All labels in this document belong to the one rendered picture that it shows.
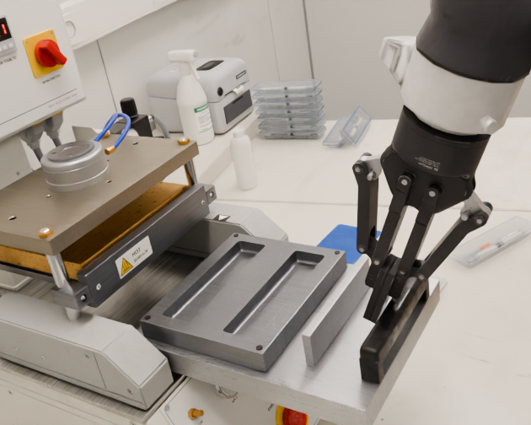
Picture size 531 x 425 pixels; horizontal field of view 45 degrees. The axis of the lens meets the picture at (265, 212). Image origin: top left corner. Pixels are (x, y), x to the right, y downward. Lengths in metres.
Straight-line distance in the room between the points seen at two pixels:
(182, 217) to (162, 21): 1.28
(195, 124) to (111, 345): 1.08
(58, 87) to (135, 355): 0.44
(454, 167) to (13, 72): 0.62
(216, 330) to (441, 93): 0.35
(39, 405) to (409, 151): 0.57
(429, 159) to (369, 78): 2.77
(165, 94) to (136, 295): 1.01
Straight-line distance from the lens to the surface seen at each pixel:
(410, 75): 0.53
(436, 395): 0.95
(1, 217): 0.81
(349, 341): 0.70
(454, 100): 0.51
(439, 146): 0.53
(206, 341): 0.70
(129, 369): 0.72
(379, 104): 3.33
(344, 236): 1.31
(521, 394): 0.96
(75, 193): 0.82
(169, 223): 0.84
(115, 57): 1.86
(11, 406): 0.95
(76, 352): 0.75
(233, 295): 0.75
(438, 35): 0.50
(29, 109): 0.97
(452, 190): 0.58
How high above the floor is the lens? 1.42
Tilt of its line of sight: 28 degrees down
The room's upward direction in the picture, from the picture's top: 10 degrees counter-clockwise
